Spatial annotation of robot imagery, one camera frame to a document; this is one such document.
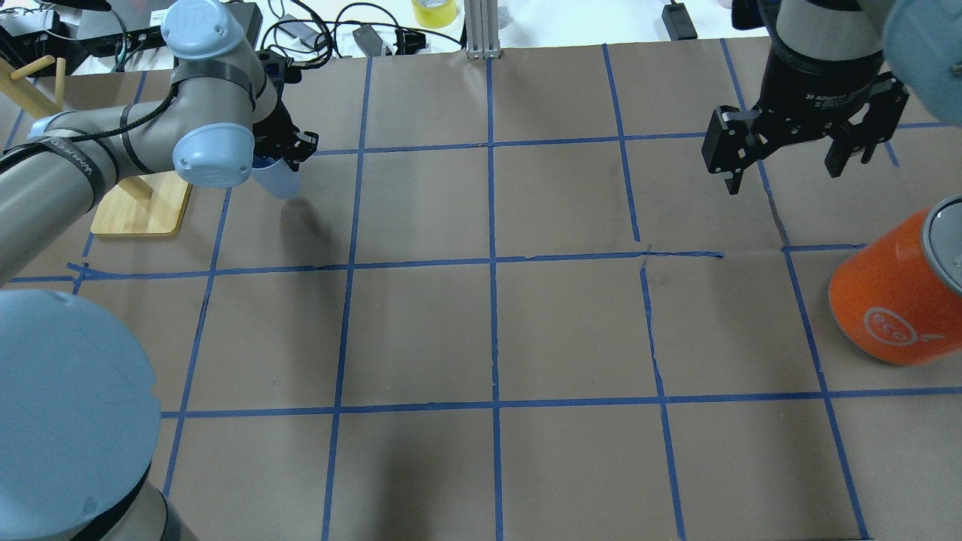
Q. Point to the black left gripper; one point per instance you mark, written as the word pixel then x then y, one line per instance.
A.
pixel 279 128

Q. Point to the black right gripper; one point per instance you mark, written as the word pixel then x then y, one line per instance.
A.
pixel 818 90

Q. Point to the light blue plastic cup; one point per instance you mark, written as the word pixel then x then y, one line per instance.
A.
pixel 276 177

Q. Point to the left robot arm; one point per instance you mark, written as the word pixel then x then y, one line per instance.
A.
pixel 80 422

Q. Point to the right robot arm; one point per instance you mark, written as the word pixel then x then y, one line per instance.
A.
pixel 919 41

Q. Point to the orange can with silver lid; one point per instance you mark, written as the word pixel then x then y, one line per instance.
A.
pixel 899 298

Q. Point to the small black power brick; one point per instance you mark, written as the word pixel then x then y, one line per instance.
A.
pixel 677 22

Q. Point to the yellow tape roll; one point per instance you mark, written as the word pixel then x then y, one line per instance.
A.
pixel 434 14

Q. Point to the aluminium frame post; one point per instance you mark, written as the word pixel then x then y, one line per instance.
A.
pixel 482 30

